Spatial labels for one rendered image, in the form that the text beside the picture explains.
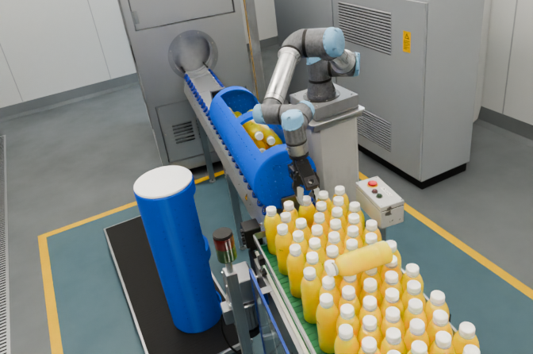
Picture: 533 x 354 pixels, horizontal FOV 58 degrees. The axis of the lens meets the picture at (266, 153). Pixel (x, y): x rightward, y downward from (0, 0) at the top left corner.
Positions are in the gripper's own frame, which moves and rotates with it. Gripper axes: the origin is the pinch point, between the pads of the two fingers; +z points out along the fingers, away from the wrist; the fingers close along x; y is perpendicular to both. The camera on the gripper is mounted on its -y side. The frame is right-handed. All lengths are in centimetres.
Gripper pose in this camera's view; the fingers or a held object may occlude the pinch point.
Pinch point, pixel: (309, 201)
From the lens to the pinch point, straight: 178.3
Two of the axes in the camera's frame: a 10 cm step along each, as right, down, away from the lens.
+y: -3.1, -4.0, 8.6
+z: 1.9, 8.6, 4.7
